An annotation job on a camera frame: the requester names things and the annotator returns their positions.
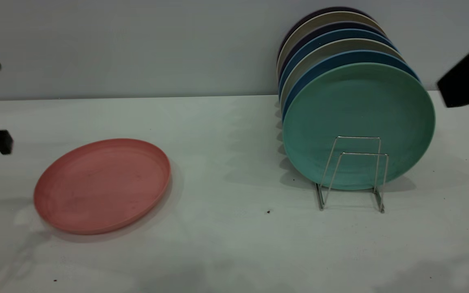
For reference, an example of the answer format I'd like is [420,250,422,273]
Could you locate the beige round plate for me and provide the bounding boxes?
[276,11,384,76]
[279,39,405,108]

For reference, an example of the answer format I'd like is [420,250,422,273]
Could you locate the blue round plate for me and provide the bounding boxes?
[281,50,420,122]
[278,28,398,98]

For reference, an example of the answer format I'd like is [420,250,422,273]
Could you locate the pink round plate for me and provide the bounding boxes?
[33,138,172,236]

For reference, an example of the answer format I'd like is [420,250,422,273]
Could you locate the green round plate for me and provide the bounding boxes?
[282,62,436,191]

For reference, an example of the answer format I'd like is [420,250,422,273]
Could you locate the dark purple round plate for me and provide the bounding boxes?
[278,22,388,78]
[277,7,375,57]

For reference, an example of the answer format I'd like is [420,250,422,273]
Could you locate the metal wire plate rack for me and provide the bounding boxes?
[315,136,389,214]

